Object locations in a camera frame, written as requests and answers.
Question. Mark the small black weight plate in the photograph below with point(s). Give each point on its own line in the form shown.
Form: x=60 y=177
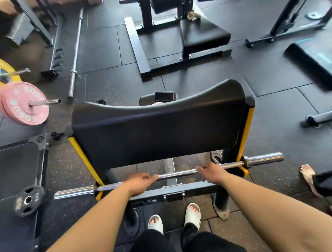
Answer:
x=29 y=200

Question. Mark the person's left white sandal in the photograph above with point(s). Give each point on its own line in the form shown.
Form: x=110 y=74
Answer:
x=156 y=223

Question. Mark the yellow weight plate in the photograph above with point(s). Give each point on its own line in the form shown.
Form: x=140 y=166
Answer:
x=5 y=66

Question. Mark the black platform frame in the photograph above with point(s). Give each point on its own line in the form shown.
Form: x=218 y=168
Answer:
x=41 y=161

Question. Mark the person's white sandal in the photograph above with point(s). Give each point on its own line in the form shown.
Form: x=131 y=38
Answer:
x=193 y=216
x=156 y=223

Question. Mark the person's right white sandal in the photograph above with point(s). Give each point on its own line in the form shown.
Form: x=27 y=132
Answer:
x=193 y=216

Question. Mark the person's right forearm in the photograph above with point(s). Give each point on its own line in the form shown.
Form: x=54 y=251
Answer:
x=269 y=210

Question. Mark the person's left hand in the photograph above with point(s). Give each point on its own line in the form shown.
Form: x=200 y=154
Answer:
x=138 y=183

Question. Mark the person's right hand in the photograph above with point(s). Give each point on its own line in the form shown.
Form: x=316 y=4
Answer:
x=214 y=172

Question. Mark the black squat rack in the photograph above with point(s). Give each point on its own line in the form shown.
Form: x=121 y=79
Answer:
x=31 y=26

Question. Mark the person's left forearm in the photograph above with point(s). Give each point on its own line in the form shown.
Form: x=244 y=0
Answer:
x=96 y=223

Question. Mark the black smartphone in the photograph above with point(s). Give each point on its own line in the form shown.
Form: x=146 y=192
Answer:
x=164 y=96

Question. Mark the grey round weight plate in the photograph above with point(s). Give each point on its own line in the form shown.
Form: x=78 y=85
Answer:
x=313 y=15

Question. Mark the person's right fingers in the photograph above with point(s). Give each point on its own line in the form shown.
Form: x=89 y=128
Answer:
x=201 y=170

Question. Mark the barbell with yellow plate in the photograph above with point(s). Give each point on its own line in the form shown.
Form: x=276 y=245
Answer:
x=15 y=72

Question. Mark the black curl bench seat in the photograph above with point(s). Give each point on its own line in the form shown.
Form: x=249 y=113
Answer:
x=146 y=99

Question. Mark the barbell with pink plate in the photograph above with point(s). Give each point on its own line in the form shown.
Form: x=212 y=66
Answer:
x=45 y=102

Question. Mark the pink weight plate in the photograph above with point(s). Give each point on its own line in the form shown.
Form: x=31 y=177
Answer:
x=18 y=103

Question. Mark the person's leg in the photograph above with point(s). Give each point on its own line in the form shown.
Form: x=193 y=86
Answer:
x=207 y=241
x=150 y=242
x=324 y=183

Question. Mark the black barbell collar clip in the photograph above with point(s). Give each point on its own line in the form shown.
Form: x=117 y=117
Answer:
x=57 y=135
x=101 y=101

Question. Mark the person's left leg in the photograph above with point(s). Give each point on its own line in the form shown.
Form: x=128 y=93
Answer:
x=150 y=242

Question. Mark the black plate under bench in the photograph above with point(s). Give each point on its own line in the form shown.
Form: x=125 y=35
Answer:
x=216 y=157

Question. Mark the person's right leg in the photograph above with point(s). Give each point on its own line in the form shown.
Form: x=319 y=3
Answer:
x=207 y=241

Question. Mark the black machine frame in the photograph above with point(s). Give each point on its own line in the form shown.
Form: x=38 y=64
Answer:
x=282 y=26

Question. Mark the black padded bench machine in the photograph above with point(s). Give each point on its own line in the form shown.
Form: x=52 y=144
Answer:
x=199 y=35

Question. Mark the black pad with teal print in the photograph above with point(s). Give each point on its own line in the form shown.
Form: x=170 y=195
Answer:
x=310 y=57

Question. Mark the person's left fingers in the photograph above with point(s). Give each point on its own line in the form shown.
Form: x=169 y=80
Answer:
x=151 y=177

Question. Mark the yellow black curl bench frame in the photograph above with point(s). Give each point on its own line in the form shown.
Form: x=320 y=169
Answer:
x=245 y=135

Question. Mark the long silver bare barbell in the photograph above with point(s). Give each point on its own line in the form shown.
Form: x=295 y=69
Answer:
x=75 y=53

